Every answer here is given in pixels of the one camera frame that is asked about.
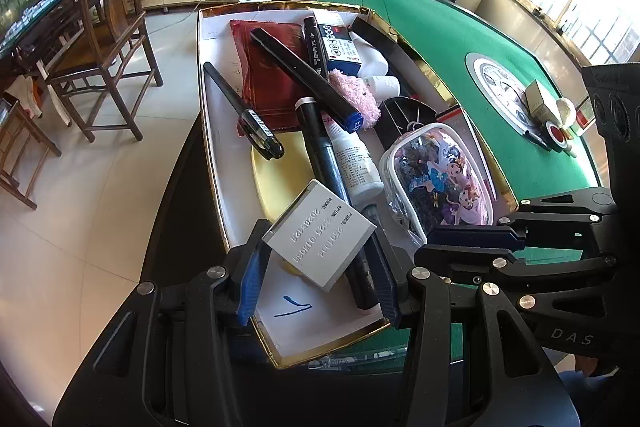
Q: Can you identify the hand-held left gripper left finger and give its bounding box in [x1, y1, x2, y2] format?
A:
[52, 218, 273, 427]

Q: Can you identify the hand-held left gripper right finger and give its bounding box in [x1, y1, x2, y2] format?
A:
[367, 227, 581, 427]

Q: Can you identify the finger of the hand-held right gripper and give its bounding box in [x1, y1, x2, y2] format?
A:
[429, 188, 617, 251]
[414, 244, 618, 294]

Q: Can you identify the cartoon print clear pouch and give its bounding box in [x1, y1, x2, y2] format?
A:
[378, 122, 497, 245]

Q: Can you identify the black tape roll red core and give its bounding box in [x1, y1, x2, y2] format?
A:
[544, 121, 577, 154]

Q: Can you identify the white fluffy ball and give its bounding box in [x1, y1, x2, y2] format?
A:
[552, 98, 577, 128]

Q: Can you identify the thin black pen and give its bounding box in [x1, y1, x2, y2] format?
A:
[523, 128, 554, 154]

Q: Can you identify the small grey-white box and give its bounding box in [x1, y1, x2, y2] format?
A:
[261, 179, 378, 293]

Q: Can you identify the large white paper box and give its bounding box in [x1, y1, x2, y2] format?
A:
[524, 78, 559, 121]

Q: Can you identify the gold-edged cardboard box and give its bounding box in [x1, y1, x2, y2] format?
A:
[196, 0, 518, 370]

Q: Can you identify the pale yellow plastic case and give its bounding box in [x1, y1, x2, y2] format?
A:
[251, 139, 321, 280]

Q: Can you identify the white bottle printed label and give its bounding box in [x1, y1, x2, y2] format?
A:
[323, 113, 384, 204]

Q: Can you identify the black ribbed plastic part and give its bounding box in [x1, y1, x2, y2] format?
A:
[374, 96, 440, 148]

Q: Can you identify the black double-ended marker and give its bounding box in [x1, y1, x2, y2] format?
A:
[294, 96, 382, 312]
[302, 15, 332, 80]

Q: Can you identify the plain white plastic bottle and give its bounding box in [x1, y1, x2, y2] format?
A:
[367, 75, 402, 104]
[359, 48, 391, 78]

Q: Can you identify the black pen white label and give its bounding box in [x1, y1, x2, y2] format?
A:
[202, 61, 286, 161]

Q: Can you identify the pink fluffy plush piece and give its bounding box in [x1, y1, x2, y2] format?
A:
[327, 70, 383, 131]

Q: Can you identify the red foil packet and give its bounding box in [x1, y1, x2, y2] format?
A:
[229, 19, 315, 138]

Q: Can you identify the black marker blue end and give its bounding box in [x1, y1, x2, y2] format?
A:
[249, 28, 367, 134]

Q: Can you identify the blue and white small box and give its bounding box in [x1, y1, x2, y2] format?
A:
[317, 22, 363, 70]

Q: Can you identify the white liquor bottle red cap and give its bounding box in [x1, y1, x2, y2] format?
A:
[575, 99, 596, 130]

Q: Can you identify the round table control panel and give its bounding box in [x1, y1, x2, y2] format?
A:
[465, 52, 568, 142]

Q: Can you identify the person's leg in jeans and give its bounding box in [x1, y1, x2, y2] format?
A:
[557, 369, 636, 427]

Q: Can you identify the small wooden chair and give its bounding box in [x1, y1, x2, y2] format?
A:
[0, 94, 62, 211]

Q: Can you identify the wooden armchair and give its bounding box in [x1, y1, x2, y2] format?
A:
[36, 0, 164, 144]

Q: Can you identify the white cloth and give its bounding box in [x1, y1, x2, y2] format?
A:
[4, 74, 45, 118]

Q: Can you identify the mahjong table with tiles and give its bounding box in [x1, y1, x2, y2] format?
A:
[0, 0, 107, 60]

